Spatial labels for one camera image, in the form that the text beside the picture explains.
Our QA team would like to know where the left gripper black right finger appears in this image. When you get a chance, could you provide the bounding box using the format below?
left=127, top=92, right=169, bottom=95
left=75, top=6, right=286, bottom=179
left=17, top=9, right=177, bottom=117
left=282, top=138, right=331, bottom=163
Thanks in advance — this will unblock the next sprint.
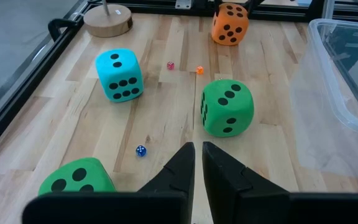
left=202, top=141, right=358, bottom=224

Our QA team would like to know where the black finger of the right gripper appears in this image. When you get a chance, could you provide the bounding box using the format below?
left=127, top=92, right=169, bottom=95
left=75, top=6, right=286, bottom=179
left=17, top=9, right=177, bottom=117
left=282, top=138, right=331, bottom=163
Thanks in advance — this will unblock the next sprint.
left=213, top=0, right=223, bottom=17
left=244, top=0, right=264, bottom=16

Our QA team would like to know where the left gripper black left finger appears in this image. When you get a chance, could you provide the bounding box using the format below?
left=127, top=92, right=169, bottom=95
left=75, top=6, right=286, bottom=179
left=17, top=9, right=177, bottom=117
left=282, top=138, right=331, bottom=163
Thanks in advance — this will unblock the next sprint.
left=22, top=142, right=196, bottom=224

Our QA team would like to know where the large orange foam die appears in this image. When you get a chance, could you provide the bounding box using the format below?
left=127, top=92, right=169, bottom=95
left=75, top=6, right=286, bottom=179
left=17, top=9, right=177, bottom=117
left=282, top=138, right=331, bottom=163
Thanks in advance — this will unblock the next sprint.
left=211, top=2, right=250, bottom=47

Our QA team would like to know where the large green foam die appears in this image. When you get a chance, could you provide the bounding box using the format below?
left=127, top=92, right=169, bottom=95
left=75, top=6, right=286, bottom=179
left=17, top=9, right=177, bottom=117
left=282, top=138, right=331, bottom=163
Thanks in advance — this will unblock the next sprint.
left=200, top=78, right=255, bottom=138
left=38, top=157, right=117, bottom=196

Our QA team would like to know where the large cyan foam die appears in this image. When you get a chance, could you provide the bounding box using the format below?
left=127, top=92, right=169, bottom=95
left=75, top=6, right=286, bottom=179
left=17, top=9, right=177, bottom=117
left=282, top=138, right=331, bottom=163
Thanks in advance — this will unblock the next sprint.
left=94, top=48, right=145, bottom=103

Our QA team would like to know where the clear plastic container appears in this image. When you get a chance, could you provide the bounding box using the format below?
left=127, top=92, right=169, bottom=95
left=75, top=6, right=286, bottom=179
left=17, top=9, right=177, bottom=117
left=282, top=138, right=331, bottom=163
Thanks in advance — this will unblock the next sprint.
left=289, top=17, right=358, bottom=184

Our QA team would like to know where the table lamp with wooden base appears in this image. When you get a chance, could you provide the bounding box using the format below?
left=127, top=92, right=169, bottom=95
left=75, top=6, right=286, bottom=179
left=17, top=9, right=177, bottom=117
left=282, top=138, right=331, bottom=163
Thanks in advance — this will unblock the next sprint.
left=83, top=0, right=134, bottom=38

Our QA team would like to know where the silver metal bracket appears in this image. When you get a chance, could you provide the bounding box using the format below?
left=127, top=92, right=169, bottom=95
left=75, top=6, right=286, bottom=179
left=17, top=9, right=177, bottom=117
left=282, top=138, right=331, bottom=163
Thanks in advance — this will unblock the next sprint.
left=175, top=0, right=192, bottom=10

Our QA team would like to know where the black aluminium table frame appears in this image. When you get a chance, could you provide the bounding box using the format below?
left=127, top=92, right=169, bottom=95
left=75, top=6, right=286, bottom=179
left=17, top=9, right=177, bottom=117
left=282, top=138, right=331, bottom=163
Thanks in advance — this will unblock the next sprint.
left=0, top=0, right=358, bottom=162

